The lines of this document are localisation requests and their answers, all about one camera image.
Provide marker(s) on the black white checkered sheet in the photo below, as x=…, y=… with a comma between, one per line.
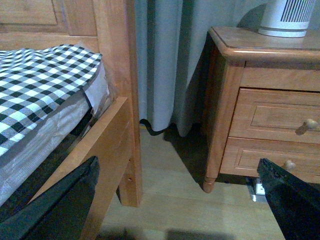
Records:
x=34, y=83

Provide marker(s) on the plastic wrapped mattress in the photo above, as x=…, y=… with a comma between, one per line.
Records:
x=18, y=163

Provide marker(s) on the white floor power socket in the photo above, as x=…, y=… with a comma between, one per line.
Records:
x=256, y=190

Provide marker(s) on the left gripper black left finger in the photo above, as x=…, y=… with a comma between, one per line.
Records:
x=60, y=212

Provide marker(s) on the left grey-green curtain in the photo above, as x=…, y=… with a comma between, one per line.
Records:
x=170, y=37

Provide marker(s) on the wooden drawer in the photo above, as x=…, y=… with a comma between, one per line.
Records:
x=276, y=115
x=242, y=155

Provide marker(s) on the wooden nightstand cabinet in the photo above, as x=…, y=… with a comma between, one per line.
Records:
x=241, y=58

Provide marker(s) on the wooden bed frame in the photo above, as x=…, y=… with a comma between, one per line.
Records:
x=106, y=27

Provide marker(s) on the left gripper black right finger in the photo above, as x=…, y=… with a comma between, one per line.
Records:
x=294, y=203

